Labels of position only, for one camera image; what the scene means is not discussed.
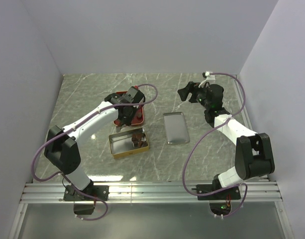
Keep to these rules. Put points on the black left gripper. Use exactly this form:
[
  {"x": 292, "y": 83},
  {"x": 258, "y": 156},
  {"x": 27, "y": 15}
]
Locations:
[{"x": 126, "y": 121}]

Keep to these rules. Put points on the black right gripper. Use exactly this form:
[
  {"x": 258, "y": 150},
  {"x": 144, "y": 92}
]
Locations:
[{"x": 193, "y": 87}]

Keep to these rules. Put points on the dark chocolate piece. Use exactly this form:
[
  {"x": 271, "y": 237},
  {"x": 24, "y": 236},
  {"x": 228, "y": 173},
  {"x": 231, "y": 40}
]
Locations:
[{"x": 136, "y": 137}]

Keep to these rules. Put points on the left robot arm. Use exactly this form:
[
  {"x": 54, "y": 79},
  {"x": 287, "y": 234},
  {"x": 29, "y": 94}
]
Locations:
[{"x": 64, "y": 153}]

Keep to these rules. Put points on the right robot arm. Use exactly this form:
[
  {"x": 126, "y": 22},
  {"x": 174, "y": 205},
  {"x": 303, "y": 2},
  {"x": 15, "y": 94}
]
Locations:
[{"x": 253, "y": 153}]

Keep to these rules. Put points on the red rectangular tray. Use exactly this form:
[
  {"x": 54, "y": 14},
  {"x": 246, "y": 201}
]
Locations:
[{"x": 137, "y": 120}]

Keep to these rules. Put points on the gold tin box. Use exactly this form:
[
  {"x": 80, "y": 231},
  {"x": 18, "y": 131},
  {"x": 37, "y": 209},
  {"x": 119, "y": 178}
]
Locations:
[{"x": 121, "y": 145}]

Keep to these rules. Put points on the silver tin lid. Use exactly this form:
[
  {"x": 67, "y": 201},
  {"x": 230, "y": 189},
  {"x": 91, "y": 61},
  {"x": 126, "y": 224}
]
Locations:
[{"x": 176, "y": 128}]

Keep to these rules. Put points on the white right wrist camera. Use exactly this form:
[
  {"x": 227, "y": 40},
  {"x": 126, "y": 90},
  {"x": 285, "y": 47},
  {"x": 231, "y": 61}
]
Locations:
[{"x": 207, "y": 76}]

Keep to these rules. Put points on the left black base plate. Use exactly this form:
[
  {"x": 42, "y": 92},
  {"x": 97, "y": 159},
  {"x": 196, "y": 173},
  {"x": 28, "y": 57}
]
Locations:
[{"x": 98, "y": 191}]

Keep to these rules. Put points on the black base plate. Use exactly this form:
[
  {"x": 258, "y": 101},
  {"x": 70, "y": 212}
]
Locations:
[
  {"x": 98, "y": 191},
  {"x": 231, "y": 194}
]

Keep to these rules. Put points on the black box under rail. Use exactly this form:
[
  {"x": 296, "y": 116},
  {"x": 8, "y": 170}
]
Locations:
[{"x": 83, "y": 209}]

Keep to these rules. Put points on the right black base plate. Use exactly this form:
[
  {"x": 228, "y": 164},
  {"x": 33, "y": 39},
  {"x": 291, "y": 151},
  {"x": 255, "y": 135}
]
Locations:
[{"x": 231, "y": 194}]

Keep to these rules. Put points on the aluminium mounting rail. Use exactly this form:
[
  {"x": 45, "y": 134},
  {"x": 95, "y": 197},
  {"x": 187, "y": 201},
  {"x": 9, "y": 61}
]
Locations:
[{"x": 142, "y": 193}]

